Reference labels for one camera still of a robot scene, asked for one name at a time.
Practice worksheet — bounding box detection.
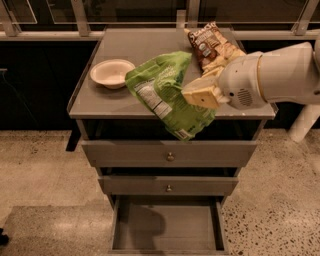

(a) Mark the grey middle drawer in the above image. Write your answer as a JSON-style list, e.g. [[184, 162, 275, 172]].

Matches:
[[98, 176, 238, 196]]

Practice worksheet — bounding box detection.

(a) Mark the white cylindrical post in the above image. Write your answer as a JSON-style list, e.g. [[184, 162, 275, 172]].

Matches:
[[288, 104, 320, 142]]

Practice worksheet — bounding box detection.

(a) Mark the grey top drawer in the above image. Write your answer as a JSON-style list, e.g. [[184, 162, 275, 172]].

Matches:
[[82, 140, 257, 167]]

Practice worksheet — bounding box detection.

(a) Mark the white paper bowl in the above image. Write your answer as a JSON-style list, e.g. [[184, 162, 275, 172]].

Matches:
[[90, 59, 135, 89]]

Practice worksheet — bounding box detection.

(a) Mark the grey drawer cabinet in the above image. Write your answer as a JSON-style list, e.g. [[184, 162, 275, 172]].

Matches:
[[67, 27, 280, 208]]

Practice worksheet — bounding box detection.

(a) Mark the brown yellow chip bag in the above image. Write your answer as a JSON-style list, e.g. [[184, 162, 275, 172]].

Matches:
[[184, 22, 246, 72]]

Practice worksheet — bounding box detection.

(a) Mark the grey bottom drawer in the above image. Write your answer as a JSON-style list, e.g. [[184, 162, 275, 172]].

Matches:
[[109, 196, 230, 256]]

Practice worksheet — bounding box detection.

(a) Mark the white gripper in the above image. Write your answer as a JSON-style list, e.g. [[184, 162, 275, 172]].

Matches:
[[181, 52, 267, 110]]

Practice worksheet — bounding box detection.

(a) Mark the black object at floor edge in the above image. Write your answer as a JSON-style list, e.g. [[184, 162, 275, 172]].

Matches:
[[0, 228, 9, 245]]

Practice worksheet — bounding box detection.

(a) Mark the green rice chip bag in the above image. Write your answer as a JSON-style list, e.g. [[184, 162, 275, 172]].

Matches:
[[125, 51, 215, 141]]

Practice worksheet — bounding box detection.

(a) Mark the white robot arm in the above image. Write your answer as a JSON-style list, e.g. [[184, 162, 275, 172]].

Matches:
[[182, 42, 320, 110]]

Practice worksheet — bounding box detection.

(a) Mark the brass top drawer knob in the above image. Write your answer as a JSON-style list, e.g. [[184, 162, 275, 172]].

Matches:
[[166, 152, 175, 162]]

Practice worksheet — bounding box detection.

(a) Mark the metal window railing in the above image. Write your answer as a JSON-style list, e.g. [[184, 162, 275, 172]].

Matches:
[[0, 0, 320, 40]]

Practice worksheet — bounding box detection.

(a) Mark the grey drawer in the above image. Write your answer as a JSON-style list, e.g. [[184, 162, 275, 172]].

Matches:
[[82, 140, 257, 167], [98, 176, 238, 196], [109, 196, 230, 256]]

